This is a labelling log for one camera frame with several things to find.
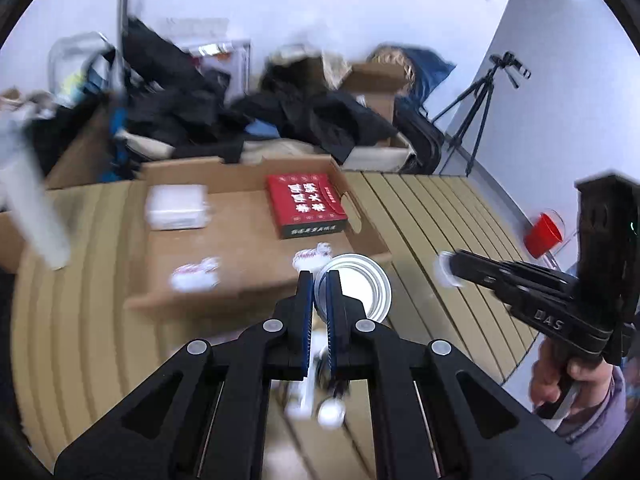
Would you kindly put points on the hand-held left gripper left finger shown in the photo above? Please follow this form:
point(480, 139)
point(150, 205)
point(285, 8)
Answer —
point(305, 310)

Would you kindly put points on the blue bag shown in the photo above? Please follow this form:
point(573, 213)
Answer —
point(430, 67)

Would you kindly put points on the cardboard tray box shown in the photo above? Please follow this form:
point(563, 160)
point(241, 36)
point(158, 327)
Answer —
point(240, 230)

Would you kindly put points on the cream canvas bag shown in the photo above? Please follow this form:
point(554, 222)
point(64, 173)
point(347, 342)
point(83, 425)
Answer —
point(375, 157)

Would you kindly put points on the person's right hand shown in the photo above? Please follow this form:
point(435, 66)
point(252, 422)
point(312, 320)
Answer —
point(540, 380)

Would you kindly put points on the round silver tin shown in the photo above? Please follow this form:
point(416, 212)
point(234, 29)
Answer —
point(365, 285)

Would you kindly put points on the printed product box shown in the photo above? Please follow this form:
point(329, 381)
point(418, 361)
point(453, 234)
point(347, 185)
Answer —
point(225, 60)

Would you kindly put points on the red flat box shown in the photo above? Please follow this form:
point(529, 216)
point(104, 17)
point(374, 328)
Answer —
point(305, 202)

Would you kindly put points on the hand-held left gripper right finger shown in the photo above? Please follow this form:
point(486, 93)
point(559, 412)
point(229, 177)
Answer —
point(331, 320)

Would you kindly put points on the red plastic cup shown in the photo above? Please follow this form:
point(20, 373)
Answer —
point(542, 237)

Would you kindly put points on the black camera tripod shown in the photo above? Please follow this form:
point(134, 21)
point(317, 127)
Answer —
point(480, 105)

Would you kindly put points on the open cardboard box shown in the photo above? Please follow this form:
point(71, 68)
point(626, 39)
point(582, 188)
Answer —
point(372, 85)

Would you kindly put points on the white red-printed packet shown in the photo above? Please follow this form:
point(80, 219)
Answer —
point(195, 275)
point(310, 257)

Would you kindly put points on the large cardboard box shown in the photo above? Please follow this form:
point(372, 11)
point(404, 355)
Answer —
point(82, 150)

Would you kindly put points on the white thermos bottle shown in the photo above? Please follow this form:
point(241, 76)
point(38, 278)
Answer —
point(35, 200)

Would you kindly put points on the small white object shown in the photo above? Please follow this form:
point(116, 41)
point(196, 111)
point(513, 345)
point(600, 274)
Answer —
point(445, 270)

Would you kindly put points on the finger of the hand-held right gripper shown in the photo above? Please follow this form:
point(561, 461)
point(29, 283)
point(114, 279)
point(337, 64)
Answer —
point(500, 280)
point(500, 264)

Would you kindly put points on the person's right forearm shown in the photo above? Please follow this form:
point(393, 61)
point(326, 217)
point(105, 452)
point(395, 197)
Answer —
point(595, 425)

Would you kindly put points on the white plastic bag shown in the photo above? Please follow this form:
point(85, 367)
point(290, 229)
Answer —
point(300, 52)

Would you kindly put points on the small white box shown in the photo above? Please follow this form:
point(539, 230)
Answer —
point(177, 207)

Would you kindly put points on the black clothing pile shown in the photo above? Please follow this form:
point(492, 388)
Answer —
point(320, 115)

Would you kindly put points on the black jacket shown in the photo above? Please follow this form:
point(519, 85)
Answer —
point(165, 90)

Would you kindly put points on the black backpack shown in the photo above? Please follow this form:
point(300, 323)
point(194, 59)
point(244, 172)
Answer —
point(420, 135)

